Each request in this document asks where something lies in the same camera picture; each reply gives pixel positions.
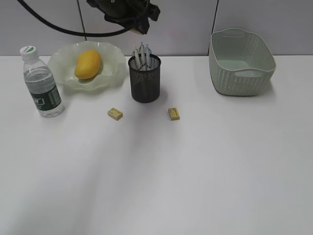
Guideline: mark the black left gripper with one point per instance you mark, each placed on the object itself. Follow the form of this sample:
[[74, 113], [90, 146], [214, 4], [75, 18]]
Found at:
[[124, 11]]

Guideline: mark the yellow eraser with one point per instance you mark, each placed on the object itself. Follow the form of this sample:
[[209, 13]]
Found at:
[[115, 113], [136, 31], [173, 114]]

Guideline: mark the beige white pen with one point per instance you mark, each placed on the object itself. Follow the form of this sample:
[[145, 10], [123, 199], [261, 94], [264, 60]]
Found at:
[[137, 58]]

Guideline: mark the yellow mango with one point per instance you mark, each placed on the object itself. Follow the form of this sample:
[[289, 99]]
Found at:
[[88, 64]]

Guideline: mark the clear water bottle green label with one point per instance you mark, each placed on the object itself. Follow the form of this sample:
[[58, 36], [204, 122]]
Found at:
[[40, 83]]

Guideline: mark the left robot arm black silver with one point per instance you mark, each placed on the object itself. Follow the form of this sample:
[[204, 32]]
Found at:
[[126, 26]]

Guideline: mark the black mesh pen holder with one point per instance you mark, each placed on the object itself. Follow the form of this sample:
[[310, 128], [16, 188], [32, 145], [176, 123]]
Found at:
[[145, 84]]

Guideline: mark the pale green wavy plate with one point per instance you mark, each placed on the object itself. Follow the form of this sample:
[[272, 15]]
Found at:
[[111, 74]]

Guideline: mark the pale green woven basket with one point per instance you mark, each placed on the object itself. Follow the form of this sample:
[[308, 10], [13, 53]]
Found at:
[[240, 62]]

